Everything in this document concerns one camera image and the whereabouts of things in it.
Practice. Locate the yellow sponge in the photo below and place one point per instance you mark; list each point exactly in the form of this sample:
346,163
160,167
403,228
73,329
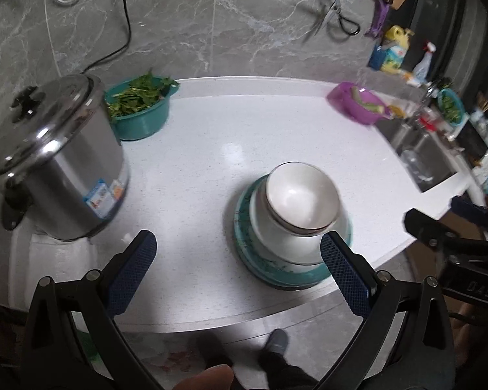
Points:
396,110

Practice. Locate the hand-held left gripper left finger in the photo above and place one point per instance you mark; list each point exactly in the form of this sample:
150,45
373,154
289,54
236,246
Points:
132,272

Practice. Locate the leafy green vegetables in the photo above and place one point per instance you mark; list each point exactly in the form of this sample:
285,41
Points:
134,97

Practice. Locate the small bowl of greens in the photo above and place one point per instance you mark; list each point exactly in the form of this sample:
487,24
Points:
440,97

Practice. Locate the ceramic chopstick holder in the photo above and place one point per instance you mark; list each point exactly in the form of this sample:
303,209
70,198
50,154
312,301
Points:
480,115

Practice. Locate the dark-rimmed floral bowl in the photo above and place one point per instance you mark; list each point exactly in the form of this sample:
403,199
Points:
309,232

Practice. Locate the person's gray slipper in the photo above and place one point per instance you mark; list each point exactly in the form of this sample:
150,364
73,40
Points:
276,343

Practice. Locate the purple peeler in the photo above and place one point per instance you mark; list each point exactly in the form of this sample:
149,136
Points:
380,18

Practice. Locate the large teal floral plate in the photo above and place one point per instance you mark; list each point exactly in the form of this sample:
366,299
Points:
292,278

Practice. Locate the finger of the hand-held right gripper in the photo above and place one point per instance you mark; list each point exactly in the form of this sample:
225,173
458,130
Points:
425,227
469,211

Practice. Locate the bundle of chopsticks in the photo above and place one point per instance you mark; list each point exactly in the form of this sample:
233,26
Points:
484,102

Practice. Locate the yellow detergent bottle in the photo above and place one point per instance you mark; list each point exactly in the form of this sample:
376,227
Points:
394,57

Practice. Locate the purple plastic bowl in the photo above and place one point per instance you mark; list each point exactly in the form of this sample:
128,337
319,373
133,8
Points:
349,107

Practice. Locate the teal plastic basin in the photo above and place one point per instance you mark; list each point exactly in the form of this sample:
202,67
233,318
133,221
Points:
142,124

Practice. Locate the white spray bottle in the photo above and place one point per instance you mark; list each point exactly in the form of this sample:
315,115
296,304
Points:
423,67

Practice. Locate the large white bowl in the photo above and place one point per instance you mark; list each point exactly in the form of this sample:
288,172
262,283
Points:
276,245

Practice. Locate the stainless steel pot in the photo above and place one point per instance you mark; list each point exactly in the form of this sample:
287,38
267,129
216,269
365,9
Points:
65,162

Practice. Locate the chrome faucet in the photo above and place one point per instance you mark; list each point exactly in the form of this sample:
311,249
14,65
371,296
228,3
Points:
427,93

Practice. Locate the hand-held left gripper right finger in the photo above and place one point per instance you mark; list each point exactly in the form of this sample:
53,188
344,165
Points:
345,276

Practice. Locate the white microwave oven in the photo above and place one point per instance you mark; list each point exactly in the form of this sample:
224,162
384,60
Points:
469,138

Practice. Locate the stainless steel sink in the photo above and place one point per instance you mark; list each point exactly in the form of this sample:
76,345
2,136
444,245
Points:
398,134

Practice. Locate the person's right hand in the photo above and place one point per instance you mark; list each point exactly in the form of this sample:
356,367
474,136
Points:
469,317

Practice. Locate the brown cabinet door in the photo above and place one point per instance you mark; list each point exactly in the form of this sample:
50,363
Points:
421,272

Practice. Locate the chopped green vegetables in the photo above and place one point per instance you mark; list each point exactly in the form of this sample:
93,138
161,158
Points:
451,107

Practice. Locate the person's left hand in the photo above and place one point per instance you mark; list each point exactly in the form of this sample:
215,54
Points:
207,380

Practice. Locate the clear plastic bowl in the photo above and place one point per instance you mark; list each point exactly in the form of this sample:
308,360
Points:
417,166

